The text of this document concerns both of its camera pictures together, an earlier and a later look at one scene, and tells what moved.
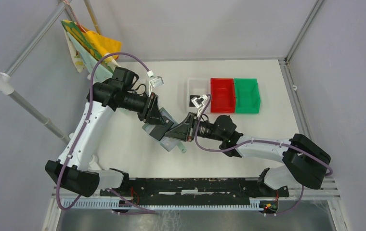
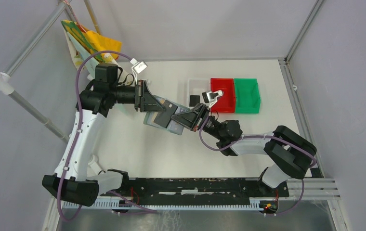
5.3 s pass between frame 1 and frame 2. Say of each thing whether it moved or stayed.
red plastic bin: stayed
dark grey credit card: moved
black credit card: stayed
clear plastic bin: stayed
